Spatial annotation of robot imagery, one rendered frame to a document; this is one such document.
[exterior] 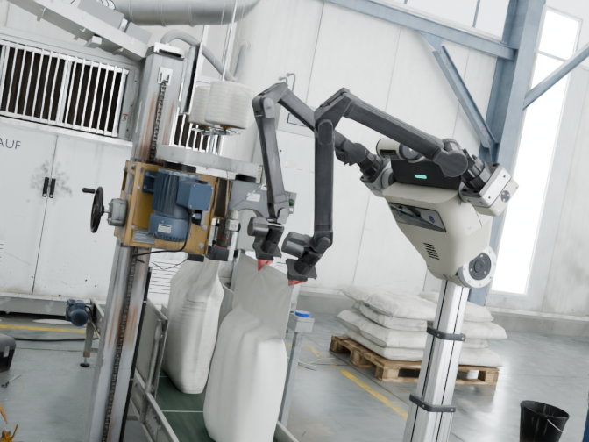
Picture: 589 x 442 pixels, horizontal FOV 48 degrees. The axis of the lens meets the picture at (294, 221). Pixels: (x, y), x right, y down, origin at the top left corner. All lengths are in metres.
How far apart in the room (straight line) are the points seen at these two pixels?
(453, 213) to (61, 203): 3.65
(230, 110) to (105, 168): 2.94
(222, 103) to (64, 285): 3.19
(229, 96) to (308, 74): 4.83
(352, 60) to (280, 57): 0.86
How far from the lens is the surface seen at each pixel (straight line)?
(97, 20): 4.94
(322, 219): 1.96
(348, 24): 7.49
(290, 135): 6.43
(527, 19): 8.49
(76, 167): 5.21
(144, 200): 2.52
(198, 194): 2.30
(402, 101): 7.78
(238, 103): 2.40
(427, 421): 2.42
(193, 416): 2.76
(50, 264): 5.28
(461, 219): 2.12
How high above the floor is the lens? 1.36
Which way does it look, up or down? 3 degrees down
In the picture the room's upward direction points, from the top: 10 degrees clockwise
